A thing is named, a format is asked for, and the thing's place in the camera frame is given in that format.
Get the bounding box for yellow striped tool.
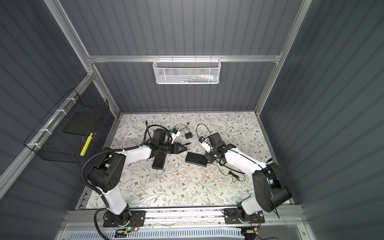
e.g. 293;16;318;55
80;133;94;157

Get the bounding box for long black power brick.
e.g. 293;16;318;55
152;154;167;170

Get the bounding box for black power adapter with cable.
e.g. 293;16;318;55
215;164;247;183

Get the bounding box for black wire wall basket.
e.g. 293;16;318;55
24;90;110;164

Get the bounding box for white wire mesh basket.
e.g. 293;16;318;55
153;59;222;85

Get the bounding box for small black adapter with cable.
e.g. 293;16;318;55
173;122;193;139

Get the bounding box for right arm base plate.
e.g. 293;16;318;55
221;208;265;225

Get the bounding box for black network switch box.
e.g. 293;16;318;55
185;152;208;167

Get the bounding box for items in white basket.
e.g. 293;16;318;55
177;74;219;83

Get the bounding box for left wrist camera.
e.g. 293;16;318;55
170;128;181;144

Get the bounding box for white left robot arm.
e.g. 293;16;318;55
81;124;188;226

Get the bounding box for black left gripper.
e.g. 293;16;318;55
158;142;187;154

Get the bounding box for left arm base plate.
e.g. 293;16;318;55
103;211;147;228

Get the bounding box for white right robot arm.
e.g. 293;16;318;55
199;133;292;221

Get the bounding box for white slotted cable duct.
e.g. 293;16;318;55
67;227;245;240

